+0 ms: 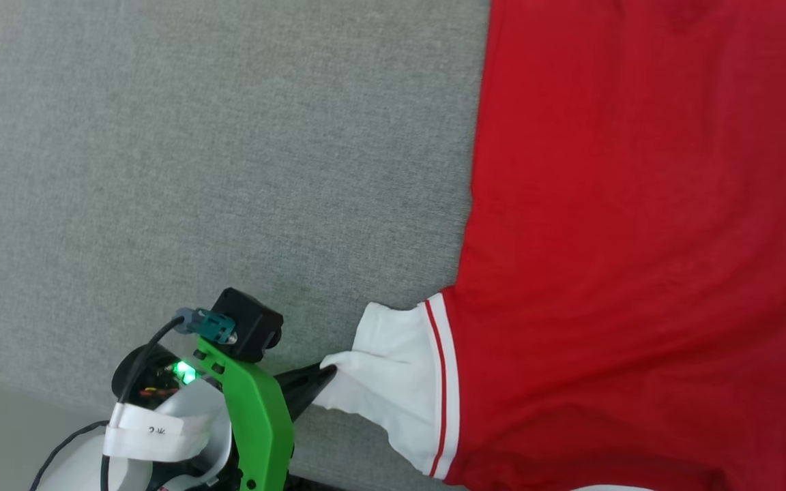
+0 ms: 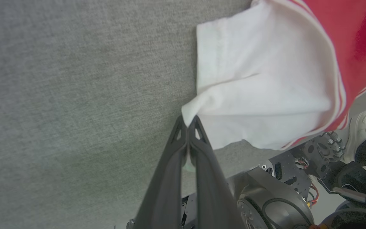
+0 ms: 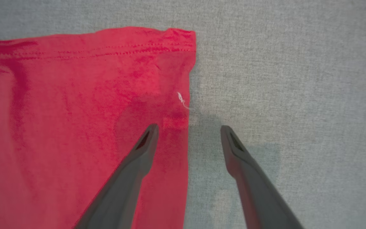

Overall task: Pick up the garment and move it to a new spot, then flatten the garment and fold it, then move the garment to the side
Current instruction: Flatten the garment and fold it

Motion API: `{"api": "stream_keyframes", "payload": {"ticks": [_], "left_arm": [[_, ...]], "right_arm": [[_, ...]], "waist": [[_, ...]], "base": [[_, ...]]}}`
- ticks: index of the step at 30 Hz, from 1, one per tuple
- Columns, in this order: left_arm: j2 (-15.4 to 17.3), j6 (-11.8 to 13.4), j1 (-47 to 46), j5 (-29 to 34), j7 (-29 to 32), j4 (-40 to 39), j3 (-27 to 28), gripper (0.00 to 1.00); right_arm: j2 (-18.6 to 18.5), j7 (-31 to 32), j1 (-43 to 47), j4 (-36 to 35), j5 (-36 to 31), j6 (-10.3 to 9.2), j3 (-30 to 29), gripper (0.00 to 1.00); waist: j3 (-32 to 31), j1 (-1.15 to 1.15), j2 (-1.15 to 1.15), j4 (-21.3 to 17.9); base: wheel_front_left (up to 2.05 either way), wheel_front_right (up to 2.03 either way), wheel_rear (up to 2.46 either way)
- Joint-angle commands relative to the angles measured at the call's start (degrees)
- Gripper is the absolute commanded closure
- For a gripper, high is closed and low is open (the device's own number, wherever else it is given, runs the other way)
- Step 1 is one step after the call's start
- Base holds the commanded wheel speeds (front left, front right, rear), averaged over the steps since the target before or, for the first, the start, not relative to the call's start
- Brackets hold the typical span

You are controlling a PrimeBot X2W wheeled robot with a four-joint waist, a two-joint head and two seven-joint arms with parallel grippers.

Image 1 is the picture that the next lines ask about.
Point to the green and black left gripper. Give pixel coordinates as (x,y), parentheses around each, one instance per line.
(260,423)

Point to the white label tape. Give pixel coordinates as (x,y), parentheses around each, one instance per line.
(147,431)

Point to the red shirt with white sleeves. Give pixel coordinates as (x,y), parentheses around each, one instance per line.
(638,239)

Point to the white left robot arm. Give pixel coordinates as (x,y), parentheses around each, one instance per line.
(79,470)

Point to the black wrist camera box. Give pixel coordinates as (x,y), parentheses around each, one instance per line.
(253,324)

